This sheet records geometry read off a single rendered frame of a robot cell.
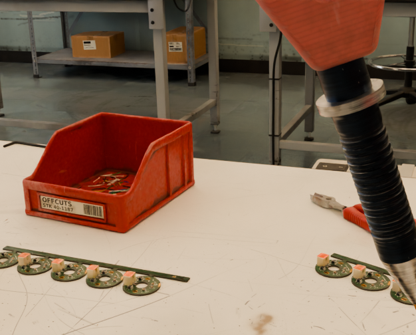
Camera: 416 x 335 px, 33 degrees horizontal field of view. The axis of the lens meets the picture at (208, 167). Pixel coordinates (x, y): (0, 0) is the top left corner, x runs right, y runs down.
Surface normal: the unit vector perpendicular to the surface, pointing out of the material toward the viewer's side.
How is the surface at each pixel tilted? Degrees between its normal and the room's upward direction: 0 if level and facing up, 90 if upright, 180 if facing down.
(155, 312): 0
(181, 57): 92
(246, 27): 90
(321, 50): 99
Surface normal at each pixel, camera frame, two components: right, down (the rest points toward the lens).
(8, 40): -0.35, 0.32
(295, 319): -0.03, -0.95
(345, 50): 0.06, 0.48
